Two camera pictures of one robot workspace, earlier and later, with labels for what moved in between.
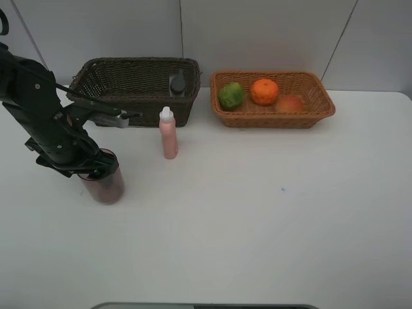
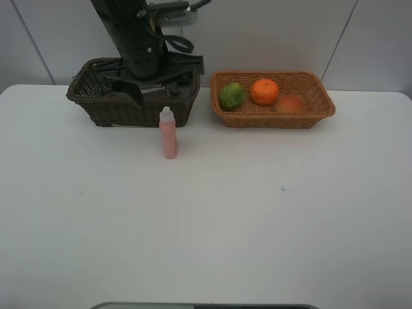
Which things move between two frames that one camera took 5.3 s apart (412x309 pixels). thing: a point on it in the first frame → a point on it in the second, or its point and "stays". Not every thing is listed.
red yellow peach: (290, 104) stays
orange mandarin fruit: (264, 92) stays
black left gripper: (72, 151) → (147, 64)
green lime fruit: (232, 96) stays
